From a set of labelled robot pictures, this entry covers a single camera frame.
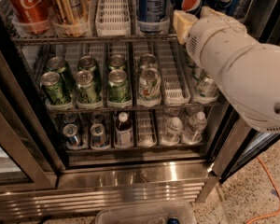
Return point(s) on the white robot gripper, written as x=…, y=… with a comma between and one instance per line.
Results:
x=212, y=34

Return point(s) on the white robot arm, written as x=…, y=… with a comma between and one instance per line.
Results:
x=246, y=72

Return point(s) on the white diet can back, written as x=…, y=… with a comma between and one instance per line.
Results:
x=147, y=60

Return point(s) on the white diet can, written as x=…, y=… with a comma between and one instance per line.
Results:
x=149, y=84
x=147, y=60

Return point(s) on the white green can front right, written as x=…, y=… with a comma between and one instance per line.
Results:
x=206, y=86

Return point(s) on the empty white tray middle shelf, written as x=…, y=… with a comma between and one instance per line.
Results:
x=174, y=87

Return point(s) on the empty white tray shelf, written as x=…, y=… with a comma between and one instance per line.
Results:
x=146, y=135
x=113, y=18
x=174, y=87

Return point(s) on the empty white tray top shelf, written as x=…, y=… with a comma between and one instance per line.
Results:
x=113, y=18

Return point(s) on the white diet can front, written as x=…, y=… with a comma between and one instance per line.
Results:
x=149, y=84

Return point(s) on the gold soda can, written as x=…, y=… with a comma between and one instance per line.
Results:
x=71, y=15

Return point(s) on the empty white tray bottom shelf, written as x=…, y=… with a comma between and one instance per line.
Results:
x=146, y=135

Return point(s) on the stainless steel fridge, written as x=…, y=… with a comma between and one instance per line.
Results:
x=40, y=176

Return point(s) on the open fridge glass door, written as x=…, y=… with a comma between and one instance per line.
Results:
x=234, y=146

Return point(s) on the silver blue can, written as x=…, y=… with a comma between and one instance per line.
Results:
x=98, y=136
x=97, y=118
x=71, y=118
x=72, y=134

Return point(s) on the green can back left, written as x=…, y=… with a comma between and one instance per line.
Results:
x=61, y=66

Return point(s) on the green can front left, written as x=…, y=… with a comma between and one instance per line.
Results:
x=53, y=86

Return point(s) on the silver blue can back left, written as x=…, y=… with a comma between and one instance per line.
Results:
x=71, y=118

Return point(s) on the red coca cola can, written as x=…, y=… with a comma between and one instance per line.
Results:
x=32, y=13

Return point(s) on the silver blue can front left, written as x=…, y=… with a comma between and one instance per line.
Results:
x=72, y=134

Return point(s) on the clear water bottle right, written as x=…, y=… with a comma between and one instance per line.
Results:
x=194, y=128

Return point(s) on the clear water bottle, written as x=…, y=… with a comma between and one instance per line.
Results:
x=172, y=129
x=194, y=128

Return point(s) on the clear water bottle left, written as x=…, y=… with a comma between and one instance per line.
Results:
x=172, y=129

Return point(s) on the dark juice bottle white cap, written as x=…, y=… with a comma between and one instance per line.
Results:
x=124, y=131

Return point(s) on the clear plastic bin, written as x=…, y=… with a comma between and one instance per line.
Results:
x=166, y=212

